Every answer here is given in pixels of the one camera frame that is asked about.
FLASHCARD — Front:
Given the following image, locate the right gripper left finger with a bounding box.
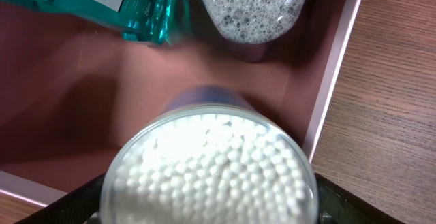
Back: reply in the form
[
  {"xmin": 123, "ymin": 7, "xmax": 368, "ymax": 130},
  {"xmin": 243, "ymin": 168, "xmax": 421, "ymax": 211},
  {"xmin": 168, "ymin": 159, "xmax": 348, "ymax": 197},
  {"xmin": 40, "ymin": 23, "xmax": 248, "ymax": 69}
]
[{"xmin": 16, "ymin": 173, "xmax": 106, "ymax": 224}]

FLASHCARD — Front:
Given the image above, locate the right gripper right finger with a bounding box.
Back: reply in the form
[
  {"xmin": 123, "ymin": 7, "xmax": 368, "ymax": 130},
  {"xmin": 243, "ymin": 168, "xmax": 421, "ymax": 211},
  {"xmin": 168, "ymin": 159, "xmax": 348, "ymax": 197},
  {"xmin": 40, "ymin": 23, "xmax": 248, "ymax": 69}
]
[{"xmin": 315, "ymin": 173, "xmax": 404, "ymax": 224}]

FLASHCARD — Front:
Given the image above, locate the cotton swab round container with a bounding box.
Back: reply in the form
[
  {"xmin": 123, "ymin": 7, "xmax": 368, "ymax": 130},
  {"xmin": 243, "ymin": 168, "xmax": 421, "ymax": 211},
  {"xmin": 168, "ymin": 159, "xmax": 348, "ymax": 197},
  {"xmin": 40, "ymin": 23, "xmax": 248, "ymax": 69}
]
[{"xmin": 99, "ymin": 86, "xmax": 319, "ymax": 223}]

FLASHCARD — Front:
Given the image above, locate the teal mouthwash bottle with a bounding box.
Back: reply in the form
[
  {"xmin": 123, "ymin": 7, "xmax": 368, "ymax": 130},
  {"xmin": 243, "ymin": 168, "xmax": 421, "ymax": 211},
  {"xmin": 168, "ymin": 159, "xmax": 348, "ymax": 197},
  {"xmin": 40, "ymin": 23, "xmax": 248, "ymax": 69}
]
[{"xmin": 3, "ymin": 0, "xmax": 176, "ymax": 45}]

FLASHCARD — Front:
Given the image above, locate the clear foam pump bottle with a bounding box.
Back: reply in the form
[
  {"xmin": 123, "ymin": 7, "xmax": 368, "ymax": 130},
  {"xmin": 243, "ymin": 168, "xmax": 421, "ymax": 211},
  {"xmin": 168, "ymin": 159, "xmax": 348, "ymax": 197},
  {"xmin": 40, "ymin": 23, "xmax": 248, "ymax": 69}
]
[{"xmin": 202, "ymin": 0, "xmax": 305, "ymax": 44}]

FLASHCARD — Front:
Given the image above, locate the pink cardboard box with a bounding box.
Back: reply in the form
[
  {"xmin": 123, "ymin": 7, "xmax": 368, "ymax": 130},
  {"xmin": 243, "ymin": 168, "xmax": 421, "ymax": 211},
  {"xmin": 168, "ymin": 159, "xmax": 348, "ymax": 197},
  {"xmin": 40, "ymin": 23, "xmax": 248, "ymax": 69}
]
[{"xmin": 1, "ymin": 0, "xmax": 361, "ymax": 206}]

